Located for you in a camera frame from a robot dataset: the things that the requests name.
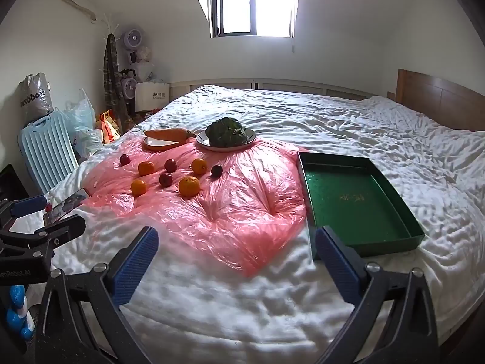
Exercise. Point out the clear plastic bag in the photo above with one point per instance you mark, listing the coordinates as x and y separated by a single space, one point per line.
81 121

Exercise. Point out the black flat panel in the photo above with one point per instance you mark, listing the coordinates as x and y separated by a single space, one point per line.
9 182

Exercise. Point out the white bedsheet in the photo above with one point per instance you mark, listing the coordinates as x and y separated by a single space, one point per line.
265 311

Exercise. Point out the white box with fan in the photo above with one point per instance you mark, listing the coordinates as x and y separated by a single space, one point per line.
151 96

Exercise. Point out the pink plastic sheet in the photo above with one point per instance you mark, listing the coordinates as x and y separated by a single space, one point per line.
235 216

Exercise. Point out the window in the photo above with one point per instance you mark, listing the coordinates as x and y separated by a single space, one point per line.
235 3

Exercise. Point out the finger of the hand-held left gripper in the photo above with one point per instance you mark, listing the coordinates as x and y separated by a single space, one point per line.
62 229
28 205

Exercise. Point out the white plastic bag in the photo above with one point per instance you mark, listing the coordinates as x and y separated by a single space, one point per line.
146 64

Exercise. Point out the red and white box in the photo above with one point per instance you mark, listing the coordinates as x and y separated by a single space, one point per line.
110 127

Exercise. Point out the red apple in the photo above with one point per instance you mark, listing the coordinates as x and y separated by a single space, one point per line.
166 179

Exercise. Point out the white plate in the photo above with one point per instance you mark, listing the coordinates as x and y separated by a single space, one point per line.
248 140

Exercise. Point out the large orange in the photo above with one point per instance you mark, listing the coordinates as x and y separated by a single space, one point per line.
189 186

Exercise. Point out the beige wall strip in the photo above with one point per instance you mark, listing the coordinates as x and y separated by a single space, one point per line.
68 2

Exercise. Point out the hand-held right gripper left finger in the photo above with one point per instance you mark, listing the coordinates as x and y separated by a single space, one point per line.
136 261

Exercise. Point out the white coat rack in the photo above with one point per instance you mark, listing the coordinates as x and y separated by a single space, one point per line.
110 26

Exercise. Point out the small round fan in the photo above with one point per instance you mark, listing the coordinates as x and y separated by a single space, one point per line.
133 40
129 89

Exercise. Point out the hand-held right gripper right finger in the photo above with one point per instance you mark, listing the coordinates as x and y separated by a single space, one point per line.
337 261

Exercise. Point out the dark purple plum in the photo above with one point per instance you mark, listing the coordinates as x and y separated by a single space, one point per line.
216 170

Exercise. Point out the blue and white object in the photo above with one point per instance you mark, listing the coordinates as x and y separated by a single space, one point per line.
17 311

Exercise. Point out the smartphone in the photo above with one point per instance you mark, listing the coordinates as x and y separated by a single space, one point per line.
64 206

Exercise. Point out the green leafy vegetable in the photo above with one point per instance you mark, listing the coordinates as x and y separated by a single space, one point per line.
225 132

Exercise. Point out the light blue ribbed plastic panel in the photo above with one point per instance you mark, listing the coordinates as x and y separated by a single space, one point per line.
47 151

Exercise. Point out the red plum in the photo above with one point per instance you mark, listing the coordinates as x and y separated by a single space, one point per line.
124 159
170 165

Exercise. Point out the wooden headboard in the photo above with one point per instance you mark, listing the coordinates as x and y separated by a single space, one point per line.
435 94

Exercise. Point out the green rectangular tray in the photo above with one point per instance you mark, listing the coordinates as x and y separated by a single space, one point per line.
348 197

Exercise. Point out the grey printed plastic bag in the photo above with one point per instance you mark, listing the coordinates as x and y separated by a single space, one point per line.
36 98

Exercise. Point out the plaid scarf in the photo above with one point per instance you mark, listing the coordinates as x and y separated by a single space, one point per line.
111 76

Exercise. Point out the carrot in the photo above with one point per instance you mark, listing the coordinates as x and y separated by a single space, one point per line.
166 135

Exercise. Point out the small orange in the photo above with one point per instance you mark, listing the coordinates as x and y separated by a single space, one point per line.
138 187
146 168
199 166

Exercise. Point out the orange rimmed plate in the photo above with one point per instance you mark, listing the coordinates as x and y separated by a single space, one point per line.
163 146

